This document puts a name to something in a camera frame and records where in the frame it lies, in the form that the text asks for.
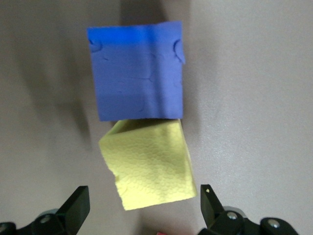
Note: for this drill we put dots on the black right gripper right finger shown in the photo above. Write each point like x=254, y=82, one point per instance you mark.
x=211, y=210

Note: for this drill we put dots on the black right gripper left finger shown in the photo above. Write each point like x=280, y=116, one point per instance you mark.
x=73, y=210

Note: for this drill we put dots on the yellow foam cube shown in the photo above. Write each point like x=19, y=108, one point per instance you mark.
x=149, y=166

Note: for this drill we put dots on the purple foam cube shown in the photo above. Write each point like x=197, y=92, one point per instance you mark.
x=137, y=73

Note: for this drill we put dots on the paper table cover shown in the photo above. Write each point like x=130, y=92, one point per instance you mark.
x=244, y=98

